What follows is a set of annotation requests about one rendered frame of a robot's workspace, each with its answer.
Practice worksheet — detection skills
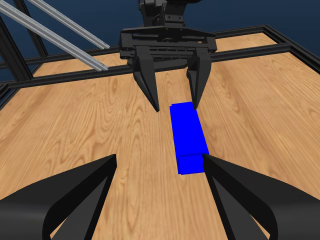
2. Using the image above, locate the black table frame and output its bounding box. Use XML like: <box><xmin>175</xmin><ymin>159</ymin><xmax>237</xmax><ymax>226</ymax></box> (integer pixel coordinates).
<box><xmin>0</xmin><ymin>0</ymin><xmax>320</xmax><ymax>111</ymax></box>

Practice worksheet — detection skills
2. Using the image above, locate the blue hollow socket block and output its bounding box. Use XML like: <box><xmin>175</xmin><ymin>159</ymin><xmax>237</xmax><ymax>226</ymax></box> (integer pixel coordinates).
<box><xmin>169</xmin><ymin>101</ymin><xmax>210</xmax><ymax>176</ymax></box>

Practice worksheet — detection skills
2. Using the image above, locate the silver aluminium rail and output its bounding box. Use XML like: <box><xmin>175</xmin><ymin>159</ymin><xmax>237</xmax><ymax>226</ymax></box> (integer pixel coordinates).
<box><xmin>0</xmin><ymin>2</ymin><xmax>110</xmax><ymax>73</ymax></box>
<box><xmin>26</xmin><ymin>0</ymin><xmax>111</xmax><ymax>50</ymax></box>

